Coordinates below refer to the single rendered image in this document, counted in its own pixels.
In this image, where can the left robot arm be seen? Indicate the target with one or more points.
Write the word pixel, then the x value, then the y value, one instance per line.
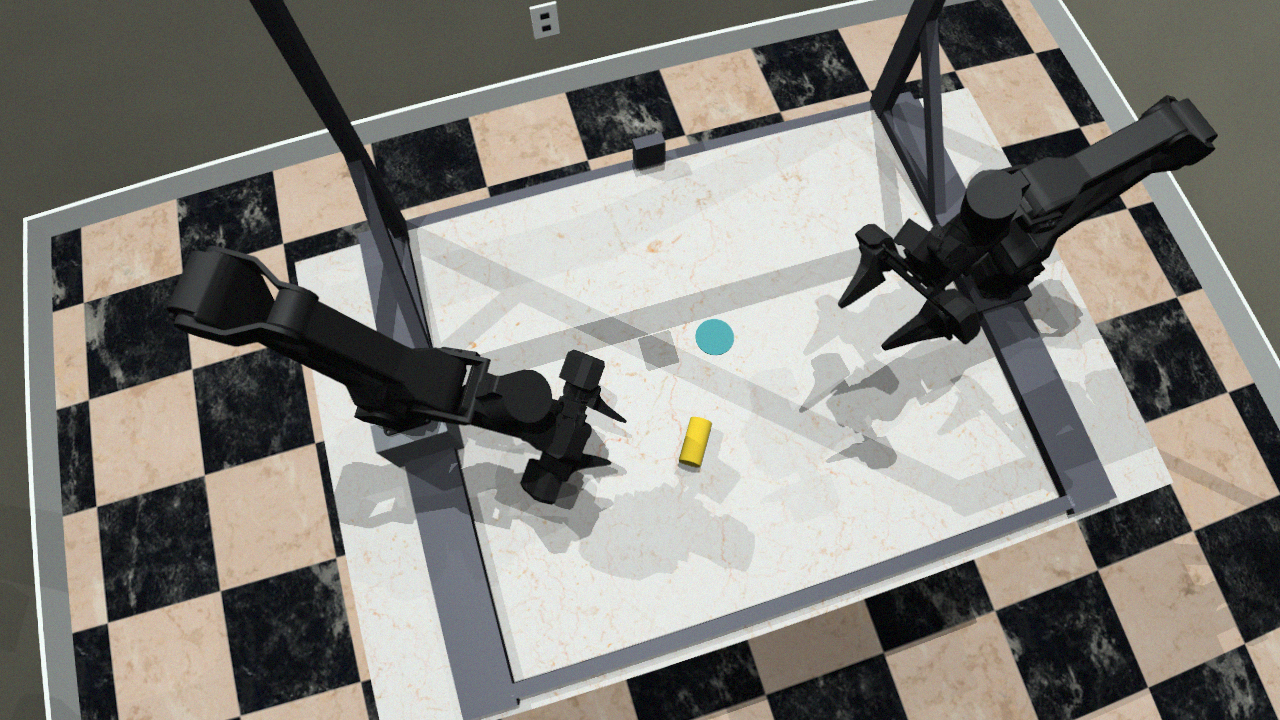
pixel 994 198

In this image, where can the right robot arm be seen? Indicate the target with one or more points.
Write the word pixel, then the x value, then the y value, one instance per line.
pixel 227 292

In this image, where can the cyan circle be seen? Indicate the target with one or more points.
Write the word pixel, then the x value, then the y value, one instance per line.
pixel 714 337

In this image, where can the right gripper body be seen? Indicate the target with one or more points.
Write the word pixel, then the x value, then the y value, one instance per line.
pixel 542 478

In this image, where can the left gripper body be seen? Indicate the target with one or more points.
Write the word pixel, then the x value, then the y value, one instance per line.
pixel 951 302

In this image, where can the black table border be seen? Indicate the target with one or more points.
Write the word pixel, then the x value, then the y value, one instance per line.
pixel 473 638

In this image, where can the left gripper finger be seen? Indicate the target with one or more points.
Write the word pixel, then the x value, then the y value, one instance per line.
pixel 915 330
pixel 867 277

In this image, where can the yellow tall cylinder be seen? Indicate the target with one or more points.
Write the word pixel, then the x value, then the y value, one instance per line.
pixel 695 441

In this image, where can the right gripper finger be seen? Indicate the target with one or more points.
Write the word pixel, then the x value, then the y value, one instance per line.
pixel 586 461
pixel 595 402

